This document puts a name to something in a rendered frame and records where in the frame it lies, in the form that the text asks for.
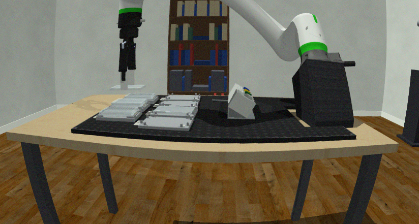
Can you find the white button panel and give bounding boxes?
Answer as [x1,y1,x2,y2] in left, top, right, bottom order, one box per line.
[212,84,256,119]

